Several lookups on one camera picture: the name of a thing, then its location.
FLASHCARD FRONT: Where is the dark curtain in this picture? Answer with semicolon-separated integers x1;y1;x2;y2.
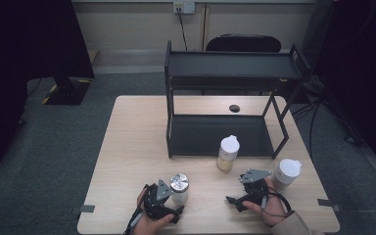
0;0;96;177
312;0;376;180

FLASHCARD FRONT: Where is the black chair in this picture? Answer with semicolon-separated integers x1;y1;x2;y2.
205;33;282;53

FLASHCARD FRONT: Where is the beige wall conduit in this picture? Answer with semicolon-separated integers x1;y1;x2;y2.
201;3;209;52

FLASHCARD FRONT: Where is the person's right hand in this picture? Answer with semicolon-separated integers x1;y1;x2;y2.
243;177;288;227

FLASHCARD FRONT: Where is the white wall socket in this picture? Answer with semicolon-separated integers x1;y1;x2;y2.
172;1;196;15

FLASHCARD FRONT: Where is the left hand-held gripper cable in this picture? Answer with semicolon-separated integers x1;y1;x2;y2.
122;209;145;235

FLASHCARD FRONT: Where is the black stand base yellow tape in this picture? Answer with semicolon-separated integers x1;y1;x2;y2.
41;76;92;106

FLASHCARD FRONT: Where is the person's left hand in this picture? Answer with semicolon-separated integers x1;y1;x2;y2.
133;188;175;235

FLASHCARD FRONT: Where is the black two-tier metal rack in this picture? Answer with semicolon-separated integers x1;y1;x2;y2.
164;40;312;161

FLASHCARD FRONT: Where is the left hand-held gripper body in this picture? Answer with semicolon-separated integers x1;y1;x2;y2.
142;178;177;219

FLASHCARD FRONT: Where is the grey tape strip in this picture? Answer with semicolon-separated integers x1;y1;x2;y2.
72;204;96;214
317;198;342;212

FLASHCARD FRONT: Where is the glass jar with metal lid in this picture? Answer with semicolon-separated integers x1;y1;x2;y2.
170;172;190;205

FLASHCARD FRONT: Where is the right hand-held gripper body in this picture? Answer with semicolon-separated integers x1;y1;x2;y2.
239;168;272;205

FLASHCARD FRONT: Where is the white-lidded jar with yellow contents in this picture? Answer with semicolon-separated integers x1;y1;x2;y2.
216;134;241;172

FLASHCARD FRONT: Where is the right hand-held gripper cable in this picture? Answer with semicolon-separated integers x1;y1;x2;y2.
260;187;293;228

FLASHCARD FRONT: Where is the white-lidded jar with dark contents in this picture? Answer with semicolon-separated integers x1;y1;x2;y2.
271;158;303;192

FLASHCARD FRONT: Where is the black power cable at socket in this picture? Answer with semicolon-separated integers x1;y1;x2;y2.
176;8;189;52

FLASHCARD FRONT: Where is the black floor cable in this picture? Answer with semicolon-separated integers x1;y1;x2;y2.
319;104;363;146
307;101;322;158

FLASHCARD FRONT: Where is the hand-held gripper cable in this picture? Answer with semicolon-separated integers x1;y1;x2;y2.
260;187;293;228
122;209;145;235

